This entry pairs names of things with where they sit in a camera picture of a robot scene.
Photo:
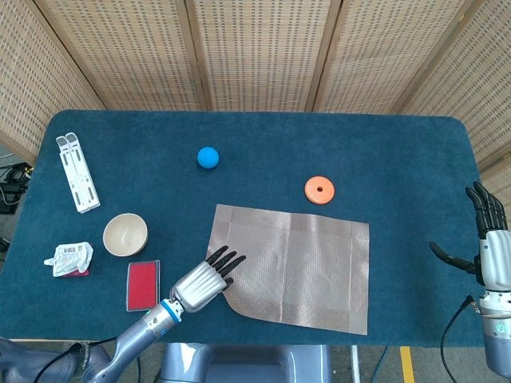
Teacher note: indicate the white folding stand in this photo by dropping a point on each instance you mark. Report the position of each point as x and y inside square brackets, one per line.
[78, 175]

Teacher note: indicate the yellow floor tape strip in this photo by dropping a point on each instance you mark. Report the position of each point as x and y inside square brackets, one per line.
[407, 365]

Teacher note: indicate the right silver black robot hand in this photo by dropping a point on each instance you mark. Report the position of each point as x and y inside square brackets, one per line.
[497, 259]

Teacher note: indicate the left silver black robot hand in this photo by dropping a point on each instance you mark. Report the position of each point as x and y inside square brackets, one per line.
[197, 285]

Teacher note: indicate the grey robot torso base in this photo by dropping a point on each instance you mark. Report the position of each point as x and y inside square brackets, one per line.
[243, 365]

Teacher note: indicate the orange disc with hole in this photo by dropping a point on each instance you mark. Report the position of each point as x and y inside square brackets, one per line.
[313, 193]

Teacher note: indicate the blue ball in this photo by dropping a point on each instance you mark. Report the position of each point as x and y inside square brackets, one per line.
[208, 157]

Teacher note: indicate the woven bamboo folding screen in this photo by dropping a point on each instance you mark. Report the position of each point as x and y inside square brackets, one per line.
[259, 52]

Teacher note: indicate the woven beige placemat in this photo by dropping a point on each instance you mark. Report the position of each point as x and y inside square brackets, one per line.
[311, 271]

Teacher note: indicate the white table leg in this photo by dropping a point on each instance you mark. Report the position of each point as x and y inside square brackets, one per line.
[355, 365]

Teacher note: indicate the red card in clear case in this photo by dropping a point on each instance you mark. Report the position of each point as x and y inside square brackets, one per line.
[143, 287]

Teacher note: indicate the light brown bowl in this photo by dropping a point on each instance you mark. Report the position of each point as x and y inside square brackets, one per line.
[125, 235]

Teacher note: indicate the crumpled white pouch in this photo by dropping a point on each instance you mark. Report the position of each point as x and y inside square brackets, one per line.
[68, 259]

